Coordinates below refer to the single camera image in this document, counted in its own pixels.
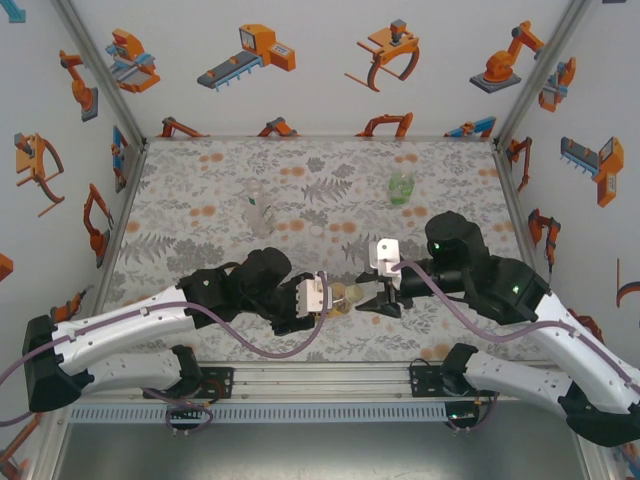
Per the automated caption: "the aluminium side rail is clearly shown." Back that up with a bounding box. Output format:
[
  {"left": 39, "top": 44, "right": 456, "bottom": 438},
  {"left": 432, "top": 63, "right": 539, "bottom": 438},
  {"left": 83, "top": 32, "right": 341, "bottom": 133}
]
[
  {"left": 74, "top": 142, "right": 149, "bottom": 364},
  {"left": 492, "top": 142, "right": 569, "bottom": 359}
]

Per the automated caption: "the aluminium front rail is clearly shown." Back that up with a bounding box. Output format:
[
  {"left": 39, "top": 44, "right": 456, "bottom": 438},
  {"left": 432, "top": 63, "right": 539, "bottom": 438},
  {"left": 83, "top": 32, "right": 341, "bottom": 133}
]
[{"left": 47, "top": 362, "right": 594, "bottom": 404}]

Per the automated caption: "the aluminium frame leg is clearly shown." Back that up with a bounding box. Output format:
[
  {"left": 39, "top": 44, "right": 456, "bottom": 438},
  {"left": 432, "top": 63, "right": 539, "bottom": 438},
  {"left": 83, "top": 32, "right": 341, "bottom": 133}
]
[
  {"left": 27, "top": 407, "right": 69, "bottom": 480},
  {"left": 582, "top": 444, "right": 619, "bottom": 480}
]

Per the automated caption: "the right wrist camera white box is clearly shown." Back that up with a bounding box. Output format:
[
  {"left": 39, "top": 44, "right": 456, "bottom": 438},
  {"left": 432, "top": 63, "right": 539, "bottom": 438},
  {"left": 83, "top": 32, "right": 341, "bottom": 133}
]
[{"left": 368, "top": 238, "right": 403, "bottom": 277}]

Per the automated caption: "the aluminium corner post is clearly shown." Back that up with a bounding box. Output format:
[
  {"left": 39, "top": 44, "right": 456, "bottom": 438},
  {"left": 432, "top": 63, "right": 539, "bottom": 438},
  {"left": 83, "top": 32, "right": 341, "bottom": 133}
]
[
  {"left": 492, "top": 0, "right": 594, "bottom": 149},
  {"left": 49, "top": 0, "right": 149, "bottom": 146}
]

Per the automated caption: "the yellow tea bottle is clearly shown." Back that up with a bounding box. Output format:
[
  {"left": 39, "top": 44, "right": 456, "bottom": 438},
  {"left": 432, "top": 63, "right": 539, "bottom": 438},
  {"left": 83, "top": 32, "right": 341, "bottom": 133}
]
[{"left": 324, "top": 281, "right": 365, "bottom": 320}]

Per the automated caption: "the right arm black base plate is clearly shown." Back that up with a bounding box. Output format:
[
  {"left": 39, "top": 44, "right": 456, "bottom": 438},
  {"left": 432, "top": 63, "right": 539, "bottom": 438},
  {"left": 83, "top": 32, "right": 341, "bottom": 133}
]
[{"left": 408, "top": 360, "right": 501, "bottom": 399}]

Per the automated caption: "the clear plastic bottle green label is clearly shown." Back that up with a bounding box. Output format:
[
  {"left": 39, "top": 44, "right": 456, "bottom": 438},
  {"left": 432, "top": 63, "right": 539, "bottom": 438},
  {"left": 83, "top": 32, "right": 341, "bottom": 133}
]
[{"left": 243, "top": 180, "right": 275, "bottom": 239}]

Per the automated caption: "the grey floral tablecloth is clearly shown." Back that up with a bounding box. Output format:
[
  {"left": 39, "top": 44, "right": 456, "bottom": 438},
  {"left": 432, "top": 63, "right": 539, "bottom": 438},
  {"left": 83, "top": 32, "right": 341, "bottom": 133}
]
[{"left": 97, "top": 138, "right": 559, "bottom": 364}]

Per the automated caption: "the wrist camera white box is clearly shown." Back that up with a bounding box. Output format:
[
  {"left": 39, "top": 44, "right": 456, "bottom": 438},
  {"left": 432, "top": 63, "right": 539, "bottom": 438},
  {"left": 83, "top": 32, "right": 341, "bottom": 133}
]
[
  {"left": 297, "top": 272, "right": 332, "bottom": 320},
  {"left": 368, "top": 238, "right": 403, "bottom": 277}
]

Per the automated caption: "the white slotted cable duct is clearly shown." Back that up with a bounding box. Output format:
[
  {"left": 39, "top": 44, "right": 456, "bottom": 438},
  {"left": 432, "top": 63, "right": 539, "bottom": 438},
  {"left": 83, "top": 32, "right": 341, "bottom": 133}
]
[{"left": 67, "top": 403, "right": 449, "bottom": 424}]

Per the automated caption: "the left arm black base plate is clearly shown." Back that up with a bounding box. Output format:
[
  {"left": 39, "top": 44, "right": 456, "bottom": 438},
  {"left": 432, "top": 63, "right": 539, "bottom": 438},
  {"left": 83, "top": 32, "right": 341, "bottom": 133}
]
[{"left": 143, "top": 367, "right": 235, "bottom": 400}]

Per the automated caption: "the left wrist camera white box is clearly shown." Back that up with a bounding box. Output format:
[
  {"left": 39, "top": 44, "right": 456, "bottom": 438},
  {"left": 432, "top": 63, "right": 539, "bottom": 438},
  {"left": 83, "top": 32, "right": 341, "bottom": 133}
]
[{"left": 297, "top": 272, "right": 332, "bottom": 320}]

